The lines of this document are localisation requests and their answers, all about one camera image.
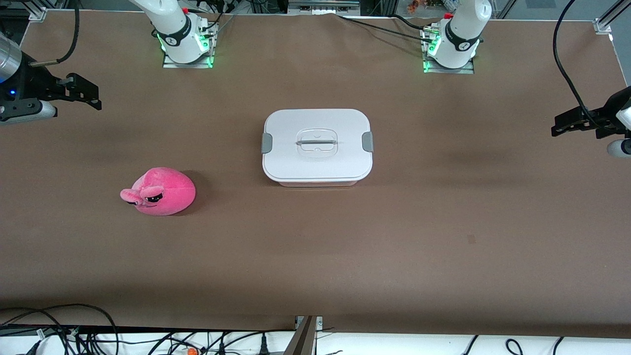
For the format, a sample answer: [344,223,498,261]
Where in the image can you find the aluminium arm base plate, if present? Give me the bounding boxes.
[163,20,214,69]
[421,25,475,74]

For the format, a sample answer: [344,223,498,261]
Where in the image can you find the pink plastic storage box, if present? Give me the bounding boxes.
[269,175,368,188]

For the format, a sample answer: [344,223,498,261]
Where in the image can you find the brown table mat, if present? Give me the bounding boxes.
[0,9,631,341]

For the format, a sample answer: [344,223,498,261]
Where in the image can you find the pink plush toy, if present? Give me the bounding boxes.
[120,167,197,216]

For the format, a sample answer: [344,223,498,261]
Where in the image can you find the aluminium frame post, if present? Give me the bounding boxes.
[283,316,323,355]

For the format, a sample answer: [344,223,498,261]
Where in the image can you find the black looping floor cable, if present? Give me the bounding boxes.
[0,303,120,355]

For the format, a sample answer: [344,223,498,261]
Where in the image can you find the grey metal bracket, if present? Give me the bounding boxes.
[288,0,360,15]

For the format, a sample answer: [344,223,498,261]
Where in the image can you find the white box lid grey latches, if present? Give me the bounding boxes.
[262,108,374,182]

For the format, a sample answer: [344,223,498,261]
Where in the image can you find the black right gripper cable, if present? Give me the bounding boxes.
[27,0,80,67]

